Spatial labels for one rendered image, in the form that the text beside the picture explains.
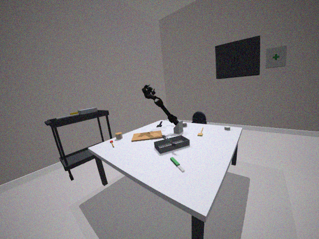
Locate dark grey cylinder with tan top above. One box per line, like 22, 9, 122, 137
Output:
115, 132, 123, 139

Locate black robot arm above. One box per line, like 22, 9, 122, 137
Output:
142, 87, 179, 125

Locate light brown wooden board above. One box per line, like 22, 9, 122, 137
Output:
132, 130, 162, 142

